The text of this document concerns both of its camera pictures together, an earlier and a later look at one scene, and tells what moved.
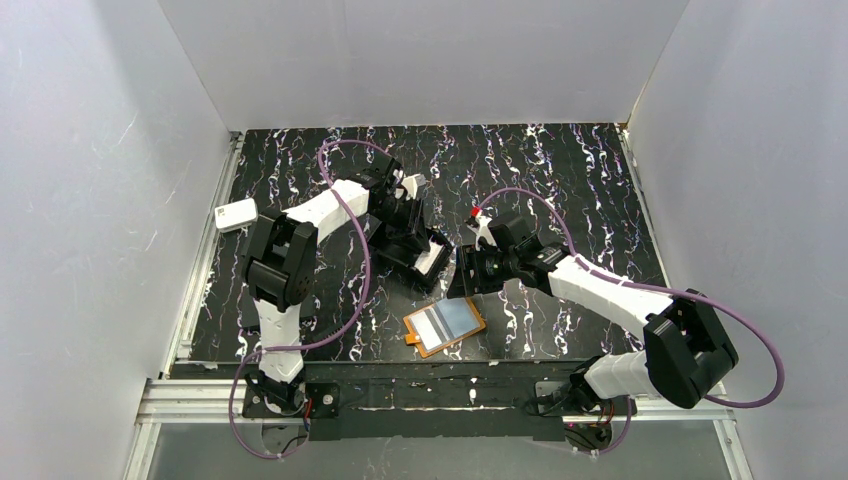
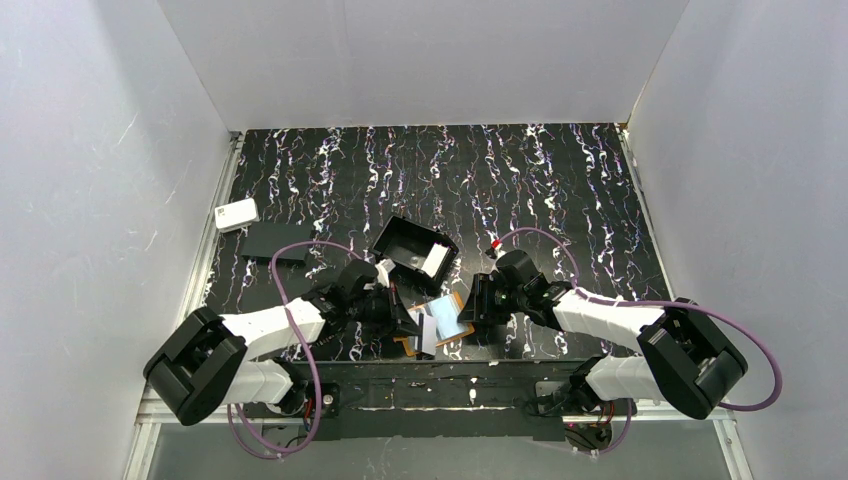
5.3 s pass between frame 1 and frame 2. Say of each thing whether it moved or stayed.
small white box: stayed
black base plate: stayed
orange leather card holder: moved
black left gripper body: moved
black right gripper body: moved
